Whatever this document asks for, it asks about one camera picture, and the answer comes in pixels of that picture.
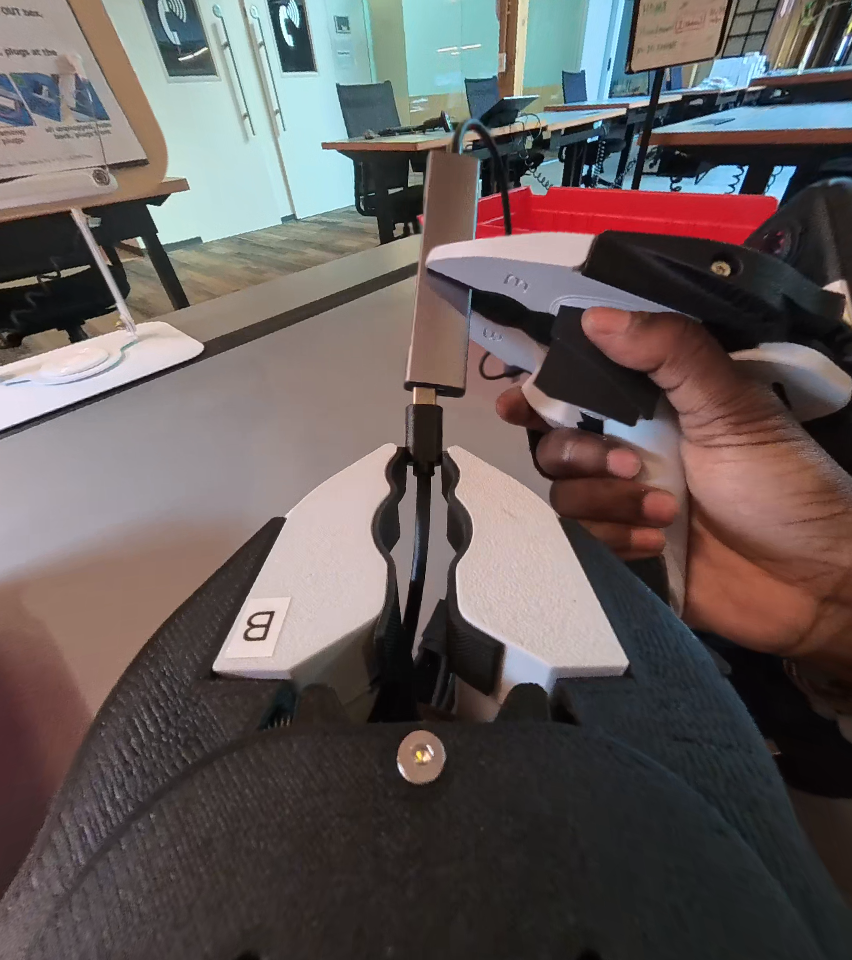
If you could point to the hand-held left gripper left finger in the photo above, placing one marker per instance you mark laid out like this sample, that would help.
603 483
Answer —
313 562

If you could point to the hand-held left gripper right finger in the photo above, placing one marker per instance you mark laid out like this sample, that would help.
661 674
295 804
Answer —
538 592

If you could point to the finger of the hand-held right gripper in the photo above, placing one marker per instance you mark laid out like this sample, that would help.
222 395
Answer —
504 341
516 262

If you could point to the grey usb hub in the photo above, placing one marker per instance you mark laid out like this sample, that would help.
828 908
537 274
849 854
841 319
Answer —
441 262

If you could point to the red plastic bin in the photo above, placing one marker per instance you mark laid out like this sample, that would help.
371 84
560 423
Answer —
621 210

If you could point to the person's right hand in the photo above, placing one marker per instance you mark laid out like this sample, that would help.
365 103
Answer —
771 540

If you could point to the wooden office desk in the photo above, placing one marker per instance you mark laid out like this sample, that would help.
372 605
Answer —
58 202
771 124
396 141

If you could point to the whiteboard on stand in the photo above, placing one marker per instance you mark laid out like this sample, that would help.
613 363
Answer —
677 34

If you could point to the phone icon door sign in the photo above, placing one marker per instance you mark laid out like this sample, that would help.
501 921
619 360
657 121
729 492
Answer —
178 37
292 34

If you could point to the person's dark clothing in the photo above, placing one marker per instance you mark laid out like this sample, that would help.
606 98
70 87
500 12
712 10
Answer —
808 765

